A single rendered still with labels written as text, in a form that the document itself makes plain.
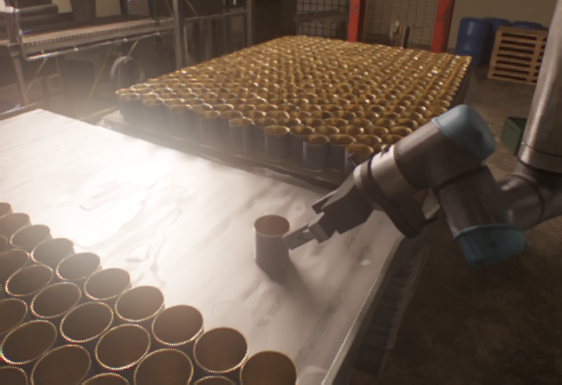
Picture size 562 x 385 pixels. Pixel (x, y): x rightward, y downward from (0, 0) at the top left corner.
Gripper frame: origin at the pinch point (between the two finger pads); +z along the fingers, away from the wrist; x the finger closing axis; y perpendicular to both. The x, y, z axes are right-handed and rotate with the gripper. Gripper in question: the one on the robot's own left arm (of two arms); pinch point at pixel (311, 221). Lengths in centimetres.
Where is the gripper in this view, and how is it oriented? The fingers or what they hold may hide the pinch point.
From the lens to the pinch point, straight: 66.9
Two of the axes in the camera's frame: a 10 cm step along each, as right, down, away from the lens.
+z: -6.3, 4.7, 6.2
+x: -4.9, 3.7, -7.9
